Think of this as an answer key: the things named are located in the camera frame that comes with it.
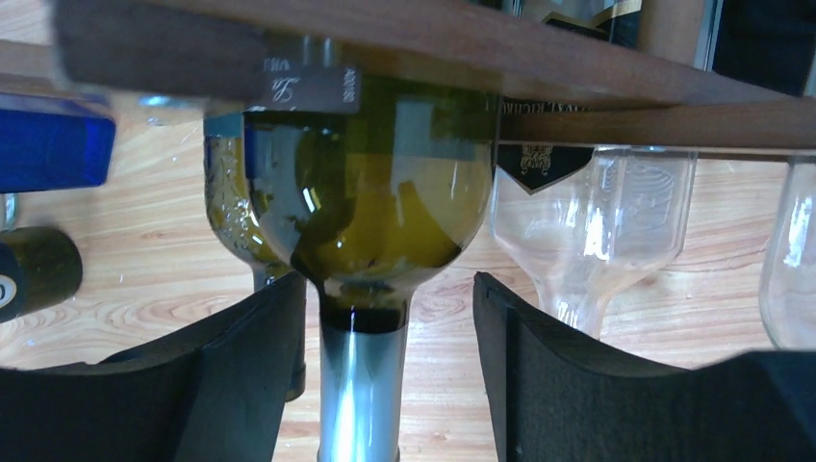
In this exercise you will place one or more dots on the clear glass bottle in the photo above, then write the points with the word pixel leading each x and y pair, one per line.
pixel 787 284

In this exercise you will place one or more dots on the small clear bottle in rack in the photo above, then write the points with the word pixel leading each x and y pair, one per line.
pixel 586 223

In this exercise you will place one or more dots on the blue square glass bottle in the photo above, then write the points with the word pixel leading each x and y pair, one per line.
pixel 52 143

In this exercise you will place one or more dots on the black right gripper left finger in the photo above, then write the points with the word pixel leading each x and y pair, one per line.
pixel 211 391

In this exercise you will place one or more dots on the brown wooden wine rack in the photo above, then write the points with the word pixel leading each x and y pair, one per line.
pixel 215 49

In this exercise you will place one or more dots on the dark bottle white label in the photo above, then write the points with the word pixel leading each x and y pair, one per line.
pixel 40 268

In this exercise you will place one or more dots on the dark bottle barcode label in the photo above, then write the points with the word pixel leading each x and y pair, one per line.
pixel 368 186

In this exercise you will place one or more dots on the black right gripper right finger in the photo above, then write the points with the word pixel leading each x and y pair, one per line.
pixel 557 394

